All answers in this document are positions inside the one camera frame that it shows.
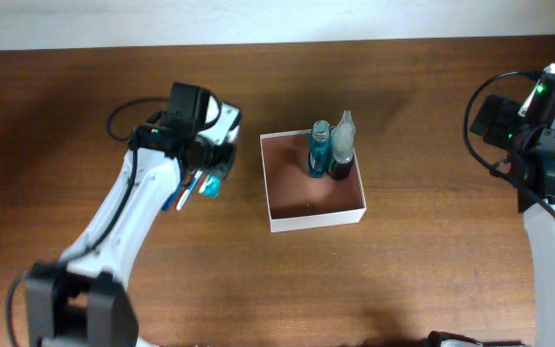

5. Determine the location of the blue white toothbrush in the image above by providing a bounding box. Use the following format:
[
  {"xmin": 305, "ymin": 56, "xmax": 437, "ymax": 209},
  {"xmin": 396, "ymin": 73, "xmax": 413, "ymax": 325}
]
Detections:
[{"xmin": 175, "ymin": 170, "xmax": 203, "ymax": 211}]

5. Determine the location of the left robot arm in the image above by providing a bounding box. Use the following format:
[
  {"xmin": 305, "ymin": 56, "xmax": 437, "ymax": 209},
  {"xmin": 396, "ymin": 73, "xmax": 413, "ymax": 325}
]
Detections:
[{"xmin": 5, "ymin": 82, "xmax": 242, "ymax": 346}]

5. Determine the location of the left black camera cable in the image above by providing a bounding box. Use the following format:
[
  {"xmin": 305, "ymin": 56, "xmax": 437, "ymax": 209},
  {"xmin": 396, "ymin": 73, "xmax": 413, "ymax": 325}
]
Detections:
[{"xmin": 5, "ymin": 96, "xmax": 224, "ymax": 347}]

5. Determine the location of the teal toothpaste tube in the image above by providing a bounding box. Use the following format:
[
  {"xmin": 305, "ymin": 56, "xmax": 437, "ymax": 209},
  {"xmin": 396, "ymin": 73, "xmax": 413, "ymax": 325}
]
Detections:
[{"xmin": 197, "ymin": 139, "xmax": 235, "ymax": 200}]

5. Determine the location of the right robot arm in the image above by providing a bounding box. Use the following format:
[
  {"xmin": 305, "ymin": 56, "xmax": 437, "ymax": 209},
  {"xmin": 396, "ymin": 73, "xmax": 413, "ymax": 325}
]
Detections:
[{"xmin": 462, "ymin": 64, "xmax": 555, "ymax": 346}]

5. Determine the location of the blue mouthwash bottle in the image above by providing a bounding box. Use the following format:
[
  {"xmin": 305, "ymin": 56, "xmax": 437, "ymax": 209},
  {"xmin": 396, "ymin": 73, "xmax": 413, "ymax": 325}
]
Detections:
[{"xmin": 307, "ymin": 120, "xmax": 330, "ymax": 178}]

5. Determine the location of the blue disposable razor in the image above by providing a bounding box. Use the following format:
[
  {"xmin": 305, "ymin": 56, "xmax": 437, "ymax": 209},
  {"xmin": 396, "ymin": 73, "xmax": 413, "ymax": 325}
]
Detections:
[{"xmin": 161, "ymin": 186, "xmax": 181, "ymax": 212}]

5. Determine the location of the white open cardboard box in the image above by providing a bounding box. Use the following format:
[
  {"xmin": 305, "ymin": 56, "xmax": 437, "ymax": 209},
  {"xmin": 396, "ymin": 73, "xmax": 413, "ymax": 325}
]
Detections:
[{"xmin": 259, "ymin": 129, "xmax": 367, "ymax": 233}]

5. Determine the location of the black camera cable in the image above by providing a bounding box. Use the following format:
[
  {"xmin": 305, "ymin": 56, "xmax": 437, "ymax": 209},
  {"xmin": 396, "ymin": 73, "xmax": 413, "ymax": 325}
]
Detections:
[
  {"xmin": 462, "ymin": 69, "xmax": 555, "ymax": 261},
  {"xmin": 5, "ymin": 96, "xmax": 224, "ymax": 347}
]

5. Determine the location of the purple hand soap pump bottle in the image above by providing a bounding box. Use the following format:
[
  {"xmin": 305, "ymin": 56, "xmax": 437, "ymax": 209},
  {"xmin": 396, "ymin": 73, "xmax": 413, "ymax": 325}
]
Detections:
[{"xmin": 328, "ymin": 110, "xmax": 356, "ymax": 180}]

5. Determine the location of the right black camera cable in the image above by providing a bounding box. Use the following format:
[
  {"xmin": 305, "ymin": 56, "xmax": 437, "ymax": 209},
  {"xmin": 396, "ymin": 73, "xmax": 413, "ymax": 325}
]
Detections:
[{"xmin": 462, "ymin": 69, "xmax": 555, "ymax": 261}]

